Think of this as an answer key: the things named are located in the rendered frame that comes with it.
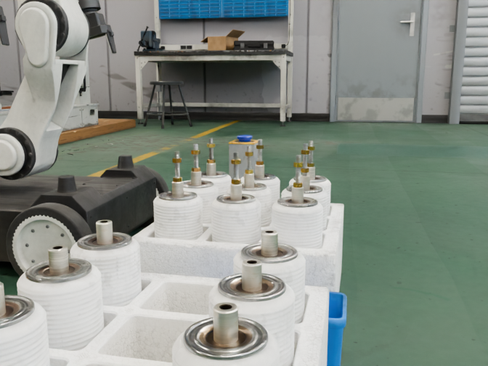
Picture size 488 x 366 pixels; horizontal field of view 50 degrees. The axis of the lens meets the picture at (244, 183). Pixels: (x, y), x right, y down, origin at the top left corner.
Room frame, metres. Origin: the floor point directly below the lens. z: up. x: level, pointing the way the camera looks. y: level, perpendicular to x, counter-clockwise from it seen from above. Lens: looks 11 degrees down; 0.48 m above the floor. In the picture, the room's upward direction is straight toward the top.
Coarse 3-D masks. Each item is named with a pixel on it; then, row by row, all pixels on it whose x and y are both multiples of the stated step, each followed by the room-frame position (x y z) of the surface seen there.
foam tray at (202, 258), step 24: (336, 216) 1.12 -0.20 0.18; (144, 240) 0.94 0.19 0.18; (168, 240) 0.94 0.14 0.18; (192, 240) 0.94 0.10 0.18; (336, 240) 0.94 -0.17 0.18; (144, 264) 0.94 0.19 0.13; (168, 264) 0.93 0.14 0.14; (192, 264) 0.92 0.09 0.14; (216, 264) 0.91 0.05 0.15; (312, 264) 0.87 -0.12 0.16; (336, 264) 0.91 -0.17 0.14; (336, 288) 0.96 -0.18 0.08
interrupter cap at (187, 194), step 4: (164, 192) 1.02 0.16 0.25; (168, 192) 1.03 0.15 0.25; (184, 192) 1.03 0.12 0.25; (188, 192) 1.02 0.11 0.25; (192, 192) 1.02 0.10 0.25; (160, 196) 0.99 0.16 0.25; (164, 196) 0.99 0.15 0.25; (168, 196) 1.00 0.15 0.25; (184, 196) 1.01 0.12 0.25; (188, 196) 0.99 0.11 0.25; (192, 196) 0.99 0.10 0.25; (196, 196) 1.00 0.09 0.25; (172, 200) 0.97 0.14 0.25; (176, 200) 0.97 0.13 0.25; (180, 200) 0.97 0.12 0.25
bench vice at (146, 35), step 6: (144, 30) 5.55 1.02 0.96; (150, 30) 5.55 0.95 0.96; (144, 36) 5.42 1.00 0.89; (150, 36) 5.53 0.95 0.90; (144, 42) 5.45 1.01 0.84; (150, 42) 5.53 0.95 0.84; (156, 42) 5.68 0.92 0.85; (138, 48) 5.43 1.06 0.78; (150, 48) 5.64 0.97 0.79; (156, 48) 5.62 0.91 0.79
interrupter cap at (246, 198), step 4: (220, 196) 0.99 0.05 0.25; (224, 196) 0.99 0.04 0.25; (228, 196) 1.00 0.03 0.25; (244, 196) 1.00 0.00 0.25; (248, 196) 0.99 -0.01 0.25; (252, 196) 0.99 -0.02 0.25; (220, 200) 0.96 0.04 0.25; (224, 200) 0.95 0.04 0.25; (228, 200) 0.96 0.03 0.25; (232, 200) 0.95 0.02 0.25; (240, 200) 0.95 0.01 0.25; (244, 200) 0.96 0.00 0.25; (248, 200) 0.95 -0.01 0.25; (252, 200) 0.96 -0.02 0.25
